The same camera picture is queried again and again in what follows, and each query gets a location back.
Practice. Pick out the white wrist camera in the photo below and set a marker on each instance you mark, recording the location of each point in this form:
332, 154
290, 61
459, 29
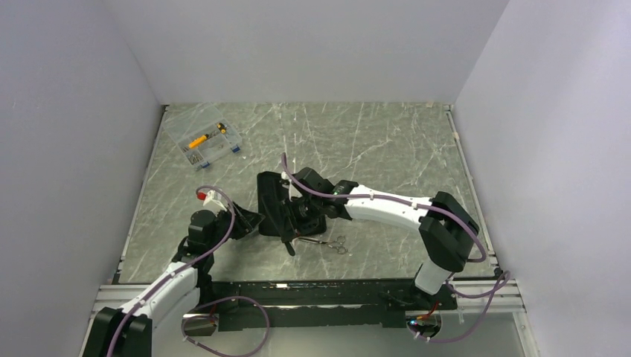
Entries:
286, 176
211, 200

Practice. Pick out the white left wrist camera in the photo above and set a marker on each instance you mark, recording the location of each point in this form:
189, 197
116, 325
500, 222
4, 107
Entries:
211, 200

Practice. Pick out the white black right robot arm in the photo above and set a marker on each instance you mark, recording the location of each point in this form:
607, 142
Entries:
446, 229

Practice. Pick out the clear plastic organizer box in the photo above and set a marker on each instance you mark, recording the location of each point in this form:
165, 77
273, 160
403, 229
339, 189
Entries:
186, 122

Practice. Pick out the small black yellow tool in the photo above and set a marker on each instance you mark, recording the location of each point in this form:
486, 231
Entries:
222, 128

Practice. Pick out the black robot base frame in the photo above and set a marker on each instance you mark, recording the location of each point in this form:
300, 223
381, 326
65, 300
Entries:
388, 303

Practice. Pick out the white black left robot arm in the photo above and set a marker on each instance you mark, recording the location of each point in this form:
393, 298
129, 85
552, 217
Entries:
135, 328

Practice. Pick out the silver thinning scissors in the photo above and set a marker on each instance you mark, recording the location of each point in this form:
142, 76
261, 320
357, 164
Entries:
338, 244

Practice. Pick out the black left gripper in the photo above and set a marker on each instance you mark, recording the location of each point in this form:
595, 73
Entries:
245, 221

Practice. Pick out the black zippered tool case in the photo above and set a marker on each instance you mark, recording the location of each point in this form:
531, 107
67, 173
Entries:
284, 217

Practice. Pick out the yellow handled screwdriver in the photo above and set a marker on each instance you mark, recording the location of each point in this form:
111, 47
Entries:
198, 141

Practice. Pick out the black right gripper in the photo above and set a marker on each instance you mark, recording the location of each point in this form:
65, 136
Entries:
298, 223

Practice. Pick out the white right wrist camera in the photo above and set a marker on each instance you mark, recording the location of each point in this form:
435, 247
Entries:
286, 176

